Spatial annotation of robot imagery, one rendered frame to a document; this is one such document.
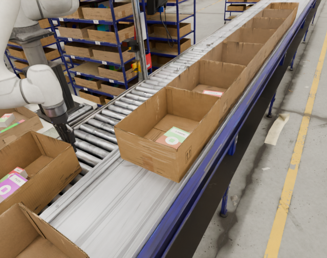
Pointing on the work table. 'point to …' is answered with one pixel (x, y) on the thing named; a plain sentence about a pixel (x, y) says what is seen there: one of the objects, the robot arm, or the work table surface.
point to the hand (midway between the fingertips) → (71, 147)
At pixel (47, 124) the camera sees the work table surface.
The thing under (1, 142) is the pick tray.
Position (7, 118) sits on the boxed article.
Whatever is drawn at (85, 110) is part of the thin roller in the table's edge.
